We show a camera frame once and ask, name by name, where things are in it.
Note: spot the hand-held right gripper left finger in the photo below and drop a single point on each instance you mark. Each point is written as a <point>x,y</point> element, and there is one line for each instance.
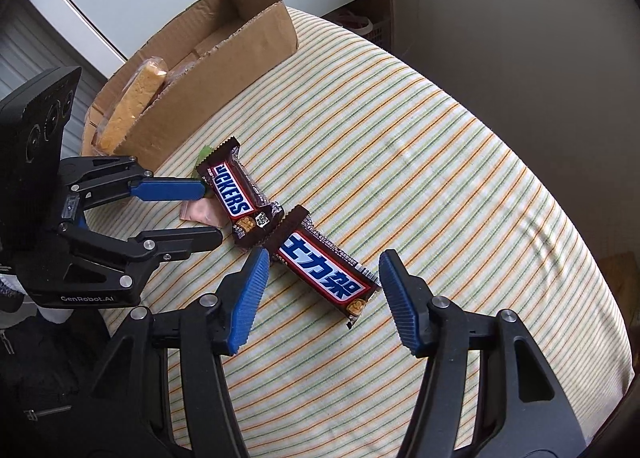
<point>250,298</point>

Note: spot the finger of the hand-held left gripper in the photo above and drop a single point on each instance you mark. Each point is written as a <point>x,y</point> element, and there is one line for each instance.
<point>190,239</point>
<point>170,190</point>

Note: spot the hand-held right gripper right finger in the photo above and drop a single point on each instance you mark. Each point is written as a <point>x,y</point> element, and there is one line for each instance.
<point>400,298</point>

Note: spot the light green snack packet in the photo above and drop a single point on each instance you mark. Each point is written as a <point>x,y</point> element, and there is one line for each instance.
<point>204,155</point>

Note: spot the small brown chocolate bar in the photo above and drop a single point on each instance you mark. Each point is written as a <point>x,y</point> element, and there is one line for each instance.
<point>230,193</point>

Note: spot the large brown chocolate bar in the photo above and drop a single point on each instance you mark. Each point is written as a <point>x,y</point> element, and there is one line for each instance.
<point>325,273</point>

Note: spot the sliced bread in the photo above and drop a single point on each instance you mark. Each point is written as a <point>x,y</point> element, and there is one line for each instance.
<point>130,103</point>

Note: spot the brown cardboard box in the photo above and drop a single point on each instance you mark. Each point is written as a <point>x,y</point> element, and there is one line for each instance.
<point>200,88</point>

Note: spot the pink braised egg packet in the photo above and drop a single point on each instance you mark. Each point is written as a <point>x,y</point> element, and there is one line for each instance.
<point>200,213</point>

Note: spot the striped tablecloth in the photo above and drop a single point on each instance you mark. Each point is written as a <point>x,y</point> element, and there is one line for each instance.
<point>425,163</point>

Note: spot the white plush cloth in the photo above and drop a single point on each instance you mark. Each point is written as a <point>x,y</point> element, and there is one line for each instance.
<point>52,314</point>

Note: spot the brown slatted crate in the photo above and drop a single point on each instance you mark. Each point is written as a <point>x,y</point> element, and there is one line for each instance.
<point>380,18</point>

